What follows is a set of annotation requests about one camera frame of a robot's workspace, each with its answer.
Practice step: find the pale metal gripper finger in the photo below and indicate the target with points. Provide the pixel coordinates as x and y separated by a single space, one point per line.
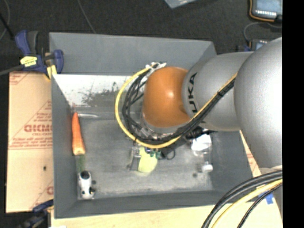
135 159

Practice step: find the yellow-green ball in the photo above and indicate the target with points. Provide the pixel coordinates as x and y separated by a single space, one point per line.
147 164

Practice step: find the grey metal bin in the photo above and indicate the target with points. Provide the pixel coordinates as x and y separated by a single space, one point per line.
107 132

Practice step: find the orange toy carrot green stem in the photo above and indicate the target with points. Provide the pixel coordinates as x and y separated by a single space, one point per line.
77 136

